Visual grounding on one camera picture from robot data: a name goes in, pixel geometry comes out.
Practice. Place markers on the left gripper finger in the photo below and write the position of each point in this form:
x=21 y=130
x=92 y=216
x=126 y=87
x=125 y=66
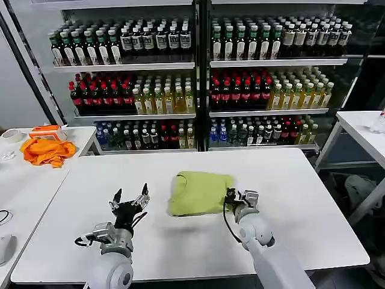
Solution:
x=143 y=195
x=115 y=200

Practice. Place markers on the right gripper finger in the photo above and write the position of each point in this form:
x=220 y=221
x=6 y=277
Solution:
x=231 y=192

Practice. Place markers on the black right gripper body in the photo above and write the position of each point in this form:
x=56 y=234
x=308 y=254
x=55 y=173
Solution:
x=236 y=206

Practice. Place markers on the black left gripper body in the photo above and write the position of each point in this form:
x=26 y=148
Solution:
x=126 y=213

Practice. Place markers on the light green shirt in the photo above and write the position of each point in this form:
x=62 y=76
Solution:
x=201 y=192

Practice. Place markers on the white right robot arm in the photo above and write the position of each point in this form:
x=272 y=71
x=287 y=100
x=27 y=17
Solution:
x=267 y=241

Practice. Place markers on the orange crumpled cloth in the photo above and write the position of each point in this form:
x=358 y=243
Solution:
x=48 y=152

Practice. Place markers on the white side table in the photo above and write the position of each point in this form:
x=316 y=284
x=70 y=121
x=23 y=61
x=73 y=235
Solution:
x=27 y=186

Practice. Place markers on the orange and white box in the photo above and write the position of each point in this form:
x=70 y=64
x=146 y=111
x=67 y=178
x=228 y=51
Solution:
x=48 y=132

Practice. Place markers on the clear plastic wrapper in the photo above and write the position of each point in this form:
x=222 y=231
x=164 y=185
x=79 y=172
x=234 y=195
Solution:
x=6 y=156

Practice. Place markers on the grey computer mouse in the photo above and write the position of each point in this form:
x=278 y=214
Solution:
x=6 y=250

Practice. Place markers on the bottle shelf with white boards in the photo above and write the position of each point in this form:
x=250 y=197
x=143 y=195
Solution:
x=129 y=75
x=270 y=75

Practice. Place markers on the white tape roll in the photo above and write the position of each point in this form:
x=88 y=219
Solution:
x=12 y=135

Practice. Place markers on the grey bag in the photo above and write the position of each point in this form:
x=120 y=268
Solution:
x=359 y=188

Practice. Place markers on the white desk with legs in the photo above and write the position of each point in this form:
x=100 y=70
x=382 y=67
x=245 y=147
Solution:
x=364 y=132

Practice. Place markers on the black slanted pole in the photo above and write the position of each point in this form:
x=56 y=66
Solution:
x=33 y=75

